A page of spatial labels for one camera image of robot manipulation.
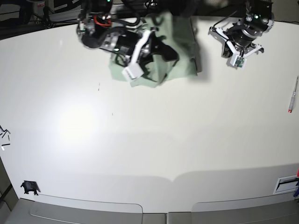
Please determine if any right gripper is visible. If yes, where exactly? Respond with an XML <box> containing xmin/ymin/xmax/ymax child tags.
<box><xmin>102</xmin><ymin>27</ymin><xmax>179</xmax><ymax>78</ymax></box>

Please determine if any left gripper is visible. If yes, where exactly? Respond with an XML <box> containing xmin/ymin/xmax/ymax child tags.
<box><xmin>209</xmin><ymin>20</ymin><xmax>264</xmax><ymax>58</ymax></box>

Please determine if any light green T-shirt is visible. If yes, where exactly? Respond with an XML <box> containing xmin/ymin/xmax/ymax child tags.
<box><xmin>104</xmin><ymin>12</ymin><xmax>198</xmax><ymax>88</ymax></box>

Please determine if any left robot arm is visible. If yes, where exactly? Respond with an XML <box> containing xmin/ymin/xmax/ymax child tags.
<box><xmin>210</xmin><ymin>0</ymin><xmax>275</xmax><ymax>67</ymax></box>

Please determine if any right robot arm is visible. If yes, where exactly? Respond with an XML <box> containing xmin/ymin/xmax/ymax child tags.
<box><xmin>76</xmin><ymin>0</ymin><xmax>179</xmax><ymax>82</ymax></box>

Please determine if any grey chair right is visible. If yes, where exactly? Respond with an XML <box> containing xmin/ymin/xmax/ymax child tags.
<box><xmin>167</xmin><ymin>193</ymin><xmax>299</xmax><ymax>224</ymax></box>

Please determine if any grey chair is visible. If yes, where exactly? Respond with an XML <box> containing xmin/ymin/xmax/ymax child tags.
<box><xmin>29</xmin><ymin>201</ymin><xmax>167</xmax><ymax>224</ymax></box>
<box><xmin>167</xmin><ymin>193</ymin><xmax>299</xmax><ymax>224</ymax></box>

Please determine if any black table clamp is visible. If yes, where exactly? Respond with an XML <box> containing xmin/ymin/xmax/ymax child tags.
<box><xmin>21</xmin><ymin>181</ymin><xmax>41</xmax><ymax>196</ymax></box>

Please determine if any grey chair left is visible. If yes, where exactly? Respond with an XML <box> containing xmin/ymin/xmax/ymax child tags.
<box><xmin>29</xmin><ymin>201</ymin><xmax>167</xmax><ymax>224</ymax></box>

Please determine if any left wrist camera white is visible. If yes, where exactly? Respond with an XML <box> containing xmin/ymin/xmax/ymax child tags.
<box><xmin>228</xmin><ymin>54</ymin><xmax>247</xmax><ymax>69</ymax></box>

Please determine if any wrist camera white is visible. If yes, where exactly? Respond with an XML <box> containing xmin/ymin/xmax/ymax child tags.
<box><xmin>121</xmin><ymin>63</ymin><xmax>144</xmax><ymax>82</ymax></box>
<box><xmin>228</xmin><ymin>54</ymin><xmax>247</xmax><ymax>69</ymax></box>

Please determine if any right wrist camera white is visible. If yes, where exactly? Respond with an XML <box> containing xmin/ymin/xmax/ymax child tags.
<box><xmin>121</xmin><ymin>63</ymin><xmax>144</xmax><ymax>82</ymax></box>

